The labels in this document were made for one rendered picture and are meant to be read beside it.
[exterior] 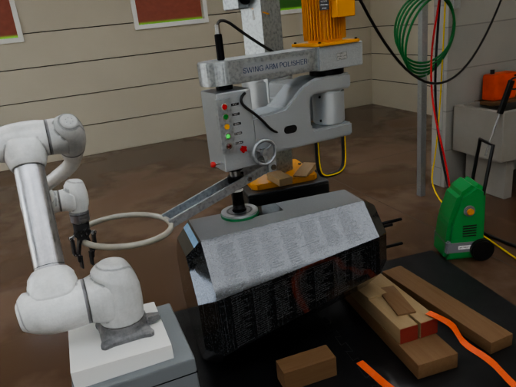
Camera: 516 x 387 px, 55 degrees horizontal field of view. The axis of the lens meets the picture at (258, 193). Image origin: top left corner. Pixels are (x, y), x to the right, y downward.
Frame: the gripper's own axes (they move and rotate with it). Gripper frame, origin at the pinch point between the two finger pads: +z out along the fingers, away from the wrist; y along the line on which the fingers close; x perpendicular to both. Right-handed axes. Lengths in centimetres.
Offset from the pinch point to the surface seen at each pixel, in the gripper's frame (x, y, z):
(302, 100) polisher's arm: -36, 120, -67
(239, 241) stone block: -38, 67, 0
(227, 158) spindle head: -25, 73, -41
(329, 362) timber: -84, 87, 63
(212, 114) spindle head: -15, 72, -63
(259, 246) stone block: -46, 75, 4
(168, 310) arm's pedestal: -69, 2, 0
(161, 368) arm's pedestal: -96, -19, 1
